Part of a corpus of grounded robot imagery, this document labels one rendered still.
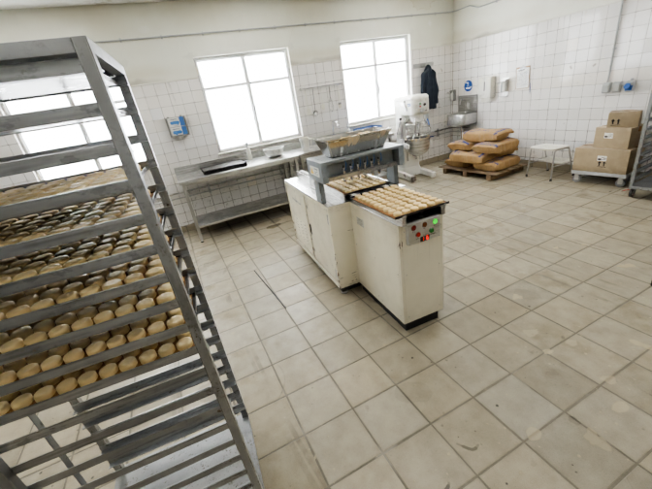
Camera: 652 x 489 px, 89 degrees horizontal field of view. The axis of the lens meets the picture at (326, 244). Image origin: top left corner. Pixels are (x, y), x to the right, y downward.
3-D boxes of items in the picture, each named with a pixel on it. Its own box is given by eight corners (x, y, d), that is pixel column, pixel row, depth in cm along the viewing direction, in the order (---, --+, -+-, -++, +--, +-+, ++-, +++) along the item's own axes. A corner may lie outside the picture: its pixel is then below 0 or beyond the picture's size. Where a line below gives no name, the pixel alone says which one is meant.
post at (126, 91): (248, 415, 180) (122, 65, 110) (249, 419, 177) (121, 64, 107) (243, 417, 179) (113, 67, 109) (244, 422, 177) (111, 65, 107)
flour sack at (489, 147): (493, 155, 506) (494, 145, 500) (470, 154, 541) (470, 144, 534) (521, 146, 536) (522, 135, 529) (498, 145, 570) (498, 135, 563)
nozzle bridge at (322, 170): (312, 198, 284) (306, 158, 270) (385, 179, 305) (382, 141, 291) (327, 207, 256) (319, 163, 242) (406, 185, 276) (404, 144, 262)
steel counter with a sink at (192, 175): (199, 244, 463) (169, 155, 412) (194, 230, 522) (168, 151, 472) (397, 185, 578) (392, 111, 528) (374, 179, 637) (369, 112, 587)
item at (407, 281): (359, 290, 297) (347, 194, 260) (392, 277, 306) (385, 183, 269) (405, 335, 236) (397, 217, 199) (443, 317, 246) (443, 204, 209)
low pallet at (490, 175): (438, 172, 613) (438, 166, 609) (469, 162, 643) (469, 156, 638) (496, 181, 513) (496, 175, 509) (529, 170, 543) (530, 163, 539)
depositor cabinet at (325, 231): (298, 247, 401) (283, 179, 366) (350, 231, 421) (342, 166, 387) (341, 297, 291) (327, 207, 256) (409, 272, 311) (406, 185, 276)
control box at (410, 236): (406, 244, 209) (405, 224, 203) (437, 234, 216) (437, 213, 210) (408, 245, 206) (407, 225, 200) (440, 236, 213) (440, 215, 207)
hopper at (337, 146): (315, 156, 271) (312, 139, 265) (374, 143, 287) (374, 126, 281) (329, 160, 246) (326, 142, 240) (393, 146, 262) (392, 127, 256)
